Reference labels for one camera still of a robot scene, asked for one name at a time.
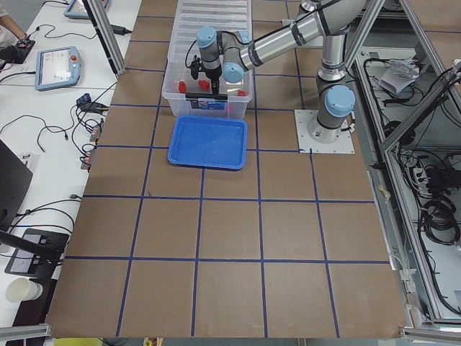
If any aluminium frame post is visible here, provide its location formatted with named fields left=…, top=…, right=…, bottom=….
left=82, top=0, right=127, bottom=76

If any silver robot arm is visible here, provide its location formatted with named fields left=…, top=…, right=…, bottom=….
left=186, top=1, right=383, bottom=144

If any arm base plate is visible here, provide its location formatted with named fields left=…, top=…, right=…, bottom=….
left=295, top=110, right=354, bottom=154

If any white paper cup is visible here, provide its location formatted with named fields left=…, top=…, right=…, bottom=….
left=5, top=278, right=43, bottom=303

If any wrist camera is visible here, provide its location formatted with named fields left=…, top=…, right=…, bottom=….
left=189, top=55, right=202, bottom=80

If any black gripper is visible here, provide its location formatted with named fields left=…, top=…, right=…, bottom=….
left=204, top=66, right=220, bottom=94

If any black box latch handle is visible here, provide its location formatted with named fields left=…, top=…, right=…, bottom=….
left=185, top=92, right=228, bottom=101

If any clear plastic storage box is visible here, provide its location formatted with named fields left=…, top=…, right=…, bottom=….
left=161, top=61, right=254, bottom=119

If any blue plastic tray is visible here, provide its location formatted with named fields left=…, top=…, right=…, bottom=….
left=167, top=115, right=248, bottom=170

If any blue teach pendant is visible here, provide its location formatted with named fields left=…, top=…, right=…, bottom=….
left=63, top=0, right=112, bottom=19
left=35, top=46, right=81, bottom=91

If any clear plastic box lid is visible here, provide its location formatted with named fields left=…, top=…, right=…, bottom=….
left=167, top=0, right=253, bottom=66

